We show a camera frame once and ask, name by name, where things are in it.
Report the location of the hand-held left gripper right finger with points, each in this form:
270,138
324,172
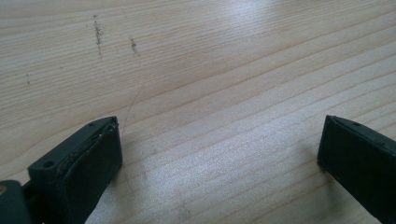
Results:
361,161

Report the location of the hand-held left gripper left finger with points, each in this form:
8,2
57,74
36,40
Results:
79,168

